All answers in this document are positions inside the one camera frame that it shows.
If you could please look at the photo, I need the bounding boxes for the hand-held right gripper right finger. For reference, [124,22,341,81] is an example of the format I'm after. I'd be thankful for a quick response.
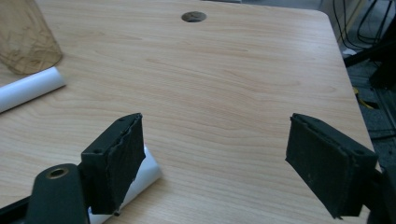
[285,112,379,219]

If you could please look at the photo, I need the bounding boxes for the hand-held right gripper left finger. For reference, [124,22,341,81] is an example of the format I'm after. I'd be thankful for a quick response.
[80,112,147,217]

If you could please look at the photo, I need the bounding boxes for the white plastic tube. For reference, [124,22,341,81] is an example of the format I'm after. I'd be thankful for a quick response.
[0,66,67,114]
[88,144,163,224]

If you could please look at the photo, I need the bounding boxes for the black metal stand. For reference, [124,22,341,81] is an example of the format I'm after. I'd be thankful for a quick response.
[343,18,396,91]

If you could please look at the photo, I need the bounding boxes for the brown translucent cup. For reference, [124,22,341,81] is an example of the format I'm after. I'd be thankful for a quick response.
[0,0,64,76]

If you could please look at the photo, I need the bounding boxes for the yellow cable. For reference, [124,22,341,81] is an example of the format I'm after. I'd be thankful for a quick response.
[352,87,375,110]

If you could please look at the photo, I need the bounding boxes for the black cables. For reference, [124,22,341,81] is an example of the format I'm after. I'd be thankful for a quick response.
[332,0,394,50]

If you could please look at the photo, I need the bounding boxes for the round table cable hole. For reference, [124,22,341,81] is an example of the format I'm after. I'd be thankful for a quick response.
[180,10,207,23]

